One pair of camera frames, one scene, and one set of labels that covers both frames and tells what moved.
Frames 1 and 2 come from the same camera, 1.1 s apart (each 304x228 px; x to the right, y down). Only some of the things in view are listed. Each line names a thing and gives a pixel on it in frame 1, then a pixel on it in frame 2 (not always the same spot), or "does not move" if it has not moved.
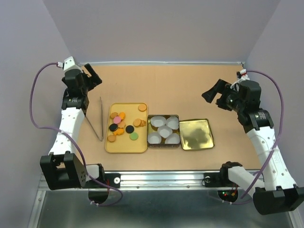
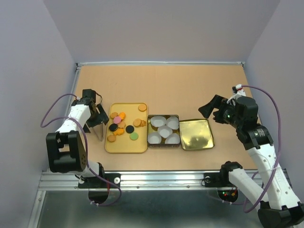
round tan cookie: (137, 122) does not move
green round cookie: (134, 136) does not move
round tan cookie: (142, 107) does not move
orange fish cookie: (118, 131) does not move
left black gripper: (94, 80) -> (101, 117)
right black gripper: (221, 86) -> (219, 102)
